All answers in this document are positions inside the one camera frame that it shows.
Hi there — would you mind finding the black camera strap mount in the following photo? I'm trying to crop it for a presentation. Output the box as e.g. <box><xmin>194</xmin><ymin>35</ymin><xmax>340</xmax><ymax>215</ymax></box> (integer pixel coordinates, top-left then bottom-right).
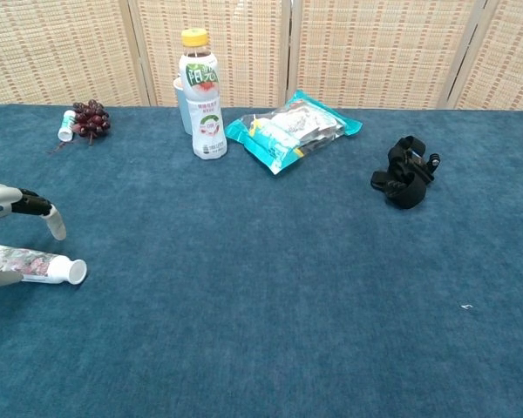
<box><xmin>370</xmin><ymin>135</ymin><xmax>441</xmax><ymax>210</ymax></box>

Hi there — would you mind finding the light blue cup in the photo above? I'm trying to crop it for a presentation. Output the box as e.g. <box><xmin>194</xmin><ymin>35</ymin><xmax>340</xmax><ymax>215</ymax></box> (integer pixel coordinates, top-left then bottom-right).
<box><xmin>172</xmin><ymin>76</ymin><xmax>195</xmax><ymax>136</ymax></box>

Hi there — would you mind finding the floral white tube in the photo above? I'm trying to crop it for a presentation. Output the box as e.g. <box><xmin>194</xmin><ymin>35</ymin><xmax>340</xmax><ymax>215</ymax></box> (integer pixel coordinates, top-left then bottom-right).
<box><xmin>0</xmin><ymin>242</ymin><xmax>88</xmax><ymax>286</ymax></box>

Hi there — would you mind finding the yellow-capped drink bottle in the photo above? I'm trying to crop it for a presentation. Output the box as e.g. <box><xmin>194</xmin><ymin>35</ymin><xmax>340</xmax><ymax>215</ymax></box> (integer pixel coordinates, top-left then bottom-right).
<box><xmin>178</xmin><ymin>28</ymin><xmax>228</xmax><ymax>161</ymax></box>

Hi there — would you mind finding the blue felt table cover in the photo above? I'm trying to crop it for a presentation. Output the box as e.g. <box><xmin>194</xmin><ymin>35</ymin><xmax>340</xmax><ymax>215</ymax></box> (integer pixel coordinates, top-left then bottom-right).
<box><xmin>0</xmin><ymin>104</ymin><xmax>523</xmax><ymax>418</ymax></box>

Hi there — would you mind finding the teal snack bag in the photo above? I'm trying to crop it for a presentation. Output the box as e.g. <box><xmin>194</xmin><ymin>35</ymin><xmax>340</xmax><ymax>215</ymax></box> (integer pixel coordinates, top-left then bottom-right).
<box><xmin>225</xmin><ymin>89</ymin><xmax>363</xmax><ymax>176</ymax></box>

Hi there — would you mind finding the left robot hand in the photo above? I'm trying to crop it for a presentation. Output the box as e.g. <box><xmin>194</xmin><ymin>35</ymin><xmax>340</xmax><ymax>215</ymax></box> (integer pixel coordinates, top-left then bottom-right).
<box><xmin>0</xmin><ymin>180</ymin><xmax>67</xmax><ymax>288</ymax></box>

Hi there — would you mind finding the dark red grape bunch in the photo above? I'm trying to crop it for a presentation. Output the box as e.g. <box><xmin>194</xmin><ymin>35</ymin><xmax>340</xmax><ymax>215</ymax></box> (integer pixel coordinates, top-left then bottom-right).
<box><xmin>47</xmin><ymin>99</ymin><xmax>112</xmax><ymax>154</ymax></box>

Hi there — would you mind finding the bamboo folding screen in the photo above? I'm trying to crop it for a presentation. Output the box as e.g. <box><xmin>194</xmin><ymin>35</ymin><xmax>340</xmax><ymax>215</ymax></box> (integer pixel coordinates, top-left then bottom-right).
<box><xmin>0</xmin><ymin>0</ymin><xmax>523</xmax><ymax>110</ymax></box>

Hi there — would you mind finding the small white green-capped tube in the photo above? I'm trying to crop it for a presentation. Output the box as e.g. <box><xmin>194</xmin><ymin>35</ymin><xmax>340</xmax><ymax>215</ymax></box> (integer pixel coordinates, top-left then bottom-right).
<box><xmin>57</xmin><ymin>110</ymin><xmax>77</xmax><ymax>143</ymax></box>

